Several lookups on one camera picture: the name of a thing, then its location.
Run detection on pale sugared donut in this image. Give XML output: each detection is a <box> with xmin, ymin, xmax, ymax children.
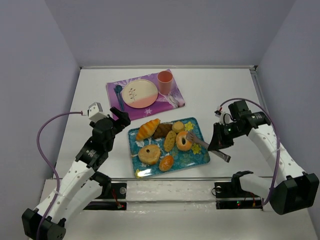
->
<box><xmin>138</xmin><ymin>144</ymin><xmax>161</xmax><ymax>165</ymax></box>

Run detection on pink cup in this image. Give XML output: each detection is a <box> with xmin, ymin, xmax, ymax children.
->
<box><xmin>157</xmin><ymin>70</ymin><xmax>173</xmax><ymax>95</ymax></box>

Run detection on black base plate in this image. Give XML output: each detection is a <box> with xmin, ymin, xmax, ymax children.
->
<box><xmin>211</xmin><ymin>181</ymin><xmax>263</xmax><ymax>210</ymax></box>
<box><xmin>84</xmin><ymin>182</ymin><xmax>127</xmax><ymax>211</ymax></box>

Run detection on blue plastic spoon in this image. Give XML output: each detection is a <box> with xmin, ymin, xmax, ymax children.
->
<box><xmin>114</xmin><ymin>85</ymin><xmax>125</xmax><ymax>112</ymax></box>

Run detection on orange glazed donut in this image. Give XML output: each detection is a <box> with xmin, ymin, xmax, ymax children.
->
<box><xmin>175</xmin><ymin>131</ymin><xmax>193</xmax><ymax>152</ymax></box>

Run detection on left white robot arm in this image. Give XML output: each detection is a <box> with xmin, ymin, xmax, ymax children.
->
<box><xmin>21</xmin><ymin>102</ymin><xmax>131</xmax><ymax>240</ymax></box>

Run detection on striped orange croissant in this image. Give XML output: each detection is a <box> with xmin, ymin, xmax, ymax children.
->
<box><xmin>136</xmin><ymin>118</ymin><xmax>161</xmax><ymax>141</ymax></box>

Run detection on oval seeded bread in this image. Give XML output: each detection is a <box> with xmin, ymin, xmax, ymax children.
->
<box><xmin>163</xmin><ymin>130</ymin><xmax>177</xmax><ymax>152</ymax></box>

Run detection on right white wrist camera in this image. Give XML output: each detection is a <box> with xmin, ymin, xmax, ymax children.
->
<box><xmin>214</xmin><ymin>106</ymin><xmax>234</xmax><ymax>126</ymax></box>

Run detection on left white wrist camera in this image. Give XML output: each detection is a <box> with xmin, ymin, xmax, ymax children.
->
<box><xmin>87</xmin><ymin>102</ymin><xmax>107</xmax><ymax>123</ymax></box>

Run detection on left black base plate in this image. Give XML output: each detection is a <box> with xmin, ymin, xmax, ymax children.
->
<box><xmin>84</xmin><ymin>182</ymin><xmax>127</xmax><ymax>211</ymax></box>

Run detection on metal tongs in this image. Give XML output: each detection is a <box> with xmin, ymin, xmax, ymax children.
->
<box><xmin>186</xmin><ymin>131</ymin><xmax>231</xmax><ymax>163</ymax></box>

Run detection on aluminium frame rail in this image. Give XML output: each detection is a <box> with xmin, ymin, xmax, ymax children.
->
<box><xmin>80</xmin><ymin>65</ymin><xmax>256</xmax><ymax>70</ymax></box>

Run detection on small orange bun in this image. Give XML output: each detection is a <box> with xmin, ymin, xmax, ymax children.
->
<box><xmin>158</xmin><ymin>155</ymin><xmax>174</xmax><ymax>172</ymax></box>

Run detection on blue floral tray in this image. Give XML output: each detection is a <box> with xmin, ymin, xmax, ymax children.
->
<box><xmin>127</xmin><ymin>116</ymin><xmax>211</xmax><ymax>179</ymax></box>

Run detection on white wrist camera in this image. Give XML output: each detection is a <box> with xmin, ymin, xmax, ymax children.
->
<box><xmin>87</xmin><ymin>102</ymin><xmax>107</xmax><ymax>123</ymax></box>
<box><xmin>214</xmin><ymin>106</ymin><xmax>234</xmax><ymax>126</ymax></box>

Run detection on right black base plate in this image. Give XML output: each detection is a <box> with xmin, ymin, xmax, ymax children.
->
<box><xmin>211</xmin><ymin>181</ymin><xmax>263</xmax><ymax>210</ymax></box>

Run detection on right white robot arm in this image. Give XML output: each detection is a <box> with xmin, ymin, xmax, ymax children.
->
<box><xmin>207</xmin><ymin>98</ymin><xmax>320</xmax><ymax>215</ymax></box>

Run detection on cream and pink plate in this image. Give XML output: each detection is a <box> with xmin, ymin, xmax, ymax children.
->
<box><xmin>121</xmin><ymin>79</ymin><xmax>158</xmax><ymax>109</ymax></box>

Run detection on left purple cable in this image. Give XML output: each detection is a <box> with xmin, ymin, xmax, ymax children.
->
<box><xmin>36</xmin><ymin>111</ymin><xmax>88</xmax><ymax>238</ymax></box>

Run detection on small round muffin bread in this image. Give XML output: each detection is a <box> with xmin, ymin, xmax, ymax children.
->
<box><xmin>172</xmin><ymin>121</ymin><xmax>185</xmax><ymax>134</ymax></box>

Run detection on dark chocolate bread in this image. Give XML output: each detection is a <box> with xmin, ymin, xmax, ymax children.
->
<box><xmin>152</xmin><ymin>123</ymin><xmax>173</xmax><ymax>139</ymax></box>

